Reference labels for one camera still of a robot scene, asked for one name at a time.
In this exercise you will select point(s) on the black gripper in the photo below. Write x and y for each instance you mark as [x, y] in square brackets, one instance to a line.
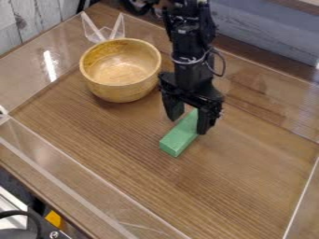
[188, 86]

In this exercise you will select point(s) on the green rectangular block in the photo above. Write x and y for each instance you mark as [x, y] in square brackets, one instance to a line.
[180, 136]

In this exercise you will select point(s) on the brown wooden bowl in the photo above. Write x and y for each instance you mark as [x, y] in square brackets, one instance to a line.
[120, 69]

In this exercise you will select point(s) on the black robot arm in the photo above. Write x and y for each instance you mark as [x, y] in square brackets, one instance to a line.
[191, 30]

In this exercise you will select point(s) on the yellow label block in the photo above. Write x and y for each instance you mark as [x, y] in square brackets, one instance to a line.
[54, 219]

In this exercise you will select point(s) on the black device with screw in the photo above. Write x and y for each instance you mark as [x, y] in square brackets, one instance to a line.
[68, 232]

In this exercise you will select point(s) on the clear acrylic tray wall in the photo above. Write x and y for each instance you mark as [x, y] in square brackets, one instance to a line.
[91, 203]

